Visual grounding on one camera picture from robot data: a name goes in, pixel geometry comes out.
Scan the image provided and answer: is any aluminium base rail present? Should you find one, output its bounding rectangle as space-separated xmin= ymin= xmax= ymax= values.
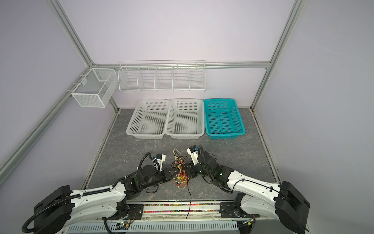
xmin=115 ymin=202 xmax=252 ymax=220

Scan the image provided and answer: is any teal plastic basket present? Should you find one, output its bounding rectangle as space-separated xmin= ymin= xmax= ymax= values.
xmin=204 ymin=98 xmax=245 ymax=139

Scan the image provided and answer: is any white mesh wall box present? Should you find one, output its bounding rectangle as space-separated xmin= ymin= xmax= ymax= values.
xmin=72 ymin=68 xmax=118 ymax=108

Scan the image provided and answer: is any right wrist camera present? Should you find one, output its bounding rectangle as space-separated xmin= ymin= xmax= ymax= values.
xmin=187 ymin=145 xmax=199 ymax=166

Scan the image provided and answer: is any left white plastic basket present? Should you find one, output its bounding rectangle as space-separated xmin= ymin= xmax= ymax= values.
xmin=126 ymin=99 xmax=170 ymax=139

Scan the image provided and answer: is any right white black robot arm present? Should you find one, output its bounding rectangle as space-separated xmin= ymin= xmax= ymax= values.
xmin=187 ymin=145 xmax=310 ymax=234

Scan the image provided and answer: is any red yellow cable bundle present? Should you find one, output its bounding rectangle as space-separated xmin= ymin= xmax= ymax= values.
xmin=170 ymin=149 xmax=191 ymax=191

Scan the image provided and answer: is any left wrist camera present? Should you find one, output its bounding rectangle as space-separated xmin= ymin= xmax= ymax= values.
xmin=152 ymin=154 xmax=166 ymax=172

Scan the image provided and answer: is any white wire wall shelf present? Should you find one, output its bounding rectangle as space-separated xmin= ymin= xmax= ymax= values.
xmin=117 ymin=60 xmax=206 ymax=92

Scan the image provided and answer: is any aluminium frame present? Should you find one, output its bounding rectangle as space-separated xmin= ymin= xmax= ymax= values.
xmin=1 ymin=1 xmax=305 ymax=185

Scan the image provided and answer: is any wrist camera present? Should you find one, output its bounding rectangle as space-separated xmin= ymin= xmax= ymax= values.
xmin=187 ymin=145 xmax=199 ymax=166
xmin=152 ymin=154 xmax=166 ymax=172

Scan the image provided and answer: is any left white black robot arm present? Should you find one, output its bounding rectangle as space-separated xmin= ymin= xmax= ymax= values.
xmin=21 ymin=152 xmax=176 ymax=234

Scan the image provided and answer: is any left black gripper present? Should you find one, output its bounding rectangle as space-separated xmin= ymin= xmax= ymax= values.
xmin=141 ymin=167 xmax=179 ymax=191

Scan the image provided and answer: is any middle white plastic basket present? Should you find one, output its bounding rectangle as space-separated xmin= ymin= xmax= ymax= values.
xmin=165 ymin=98 xmax=205 ymax=139

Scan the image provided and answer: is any white vented cable duct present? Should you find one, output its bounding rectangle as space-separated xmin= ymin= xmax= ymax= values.
xmin=61 ymin=220 xmax=239 ymax=234

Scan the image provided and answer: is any white plastic basket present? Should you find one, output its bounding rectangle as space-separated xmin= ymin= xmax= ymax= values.
xmin=165 ymin=98 xmax=205 ymax=139
xmin=126 ymin=99 xmax=170 ymax=139

